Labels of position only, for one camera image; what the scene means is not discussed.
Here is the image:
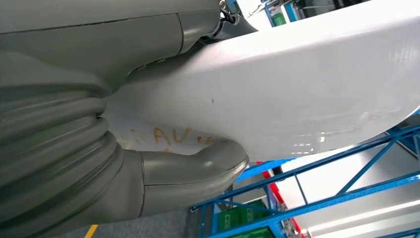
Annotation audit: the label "green plastic crate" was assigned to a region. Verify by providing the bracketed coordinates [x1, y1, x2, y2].
[226, 227, 275, 238]
[218, 198, 273, 231]

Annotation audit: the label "blue steel shelf rack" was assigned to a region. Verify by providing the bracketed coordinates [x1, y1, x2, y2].
[190, 108, 420, 238]

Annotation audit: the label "red barrier belt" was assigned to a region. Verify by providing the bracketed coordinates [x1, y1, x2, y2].
[256, 161, 308, 238]

